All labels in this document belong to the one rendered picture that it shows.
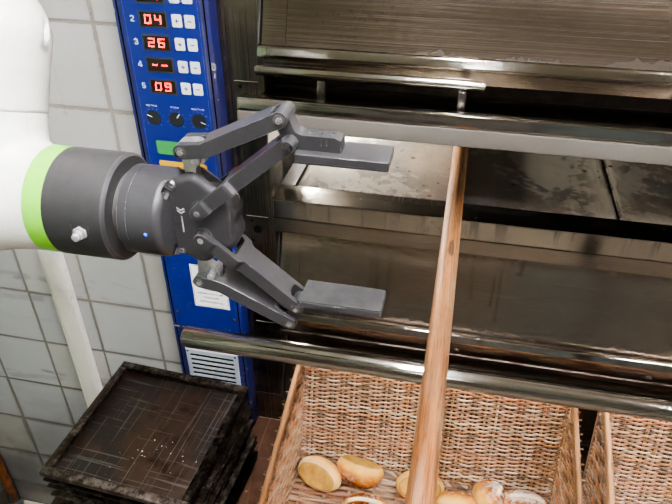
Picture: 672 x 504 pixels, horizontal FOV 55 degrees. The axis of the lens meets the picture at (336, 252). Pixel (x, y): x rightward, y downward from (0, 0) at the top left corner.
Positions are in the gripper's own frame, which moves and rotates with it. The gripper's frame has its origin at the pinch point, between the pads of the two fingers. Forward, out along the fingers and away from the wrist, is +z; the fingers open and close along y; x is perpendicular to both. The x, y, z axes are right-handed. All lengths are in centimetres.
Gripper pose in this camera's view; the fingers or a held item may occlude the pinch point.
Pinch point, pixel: (373, 235)
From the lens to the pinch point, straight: 51.0
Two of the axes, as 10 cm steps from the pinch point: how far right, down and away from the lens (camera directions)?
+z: 9.8, 1.2, -1.7
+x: -2.1, 5.5, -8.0
